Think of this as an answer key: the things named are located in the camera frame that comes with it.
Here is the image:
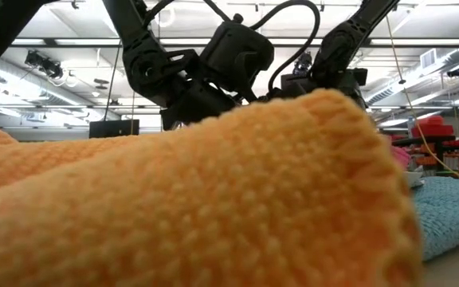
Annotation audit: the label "orange microfiber towel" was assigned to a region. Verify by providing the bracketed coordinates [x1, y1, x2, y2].
[0, 88, 424, 287]

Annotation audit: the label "blue microfiber towel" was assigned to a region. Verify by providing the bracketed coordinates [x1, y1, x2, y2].
[406, 171, 459, 262]

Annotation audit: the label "black ceiling device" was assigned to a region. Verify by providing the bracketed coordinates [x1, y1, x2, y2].
[23, 49, 65, 80]
[292, 51, 314, 77]

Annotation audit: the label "grey ceiling vent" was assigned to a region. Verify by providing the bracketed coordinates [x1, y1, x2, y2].
[419, 48, 438, 69]

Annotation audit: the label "dark ceiling disc fixture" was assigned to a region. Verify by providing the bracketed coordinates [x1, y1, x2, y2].
[92, 77, 111, 91]

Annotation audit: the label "red stacked bins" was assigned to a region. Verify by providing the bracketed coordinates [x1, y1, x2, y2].
[410, 115, 456, 139]

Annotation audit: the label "black shelf table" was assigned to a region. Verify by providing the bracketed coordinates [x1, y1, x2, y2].
[390, 134, 459, 172]

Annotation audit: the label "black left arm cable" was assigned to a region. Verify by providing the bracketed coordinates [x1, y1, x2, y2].
[249, 0, 321, 92]

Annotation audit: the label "yellow hanging cable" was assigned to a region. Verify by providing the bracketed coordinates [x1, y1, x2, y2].
[384, 15, 459, 180]

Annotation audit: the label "white ceiling cable loop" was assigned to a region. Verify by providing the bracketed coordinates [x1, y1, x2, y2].
[156, 6, 177, 29]

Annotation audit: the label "black hanging cable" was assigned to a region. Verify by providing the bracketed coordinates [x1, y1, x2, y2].
[102, 39, 123, 122]

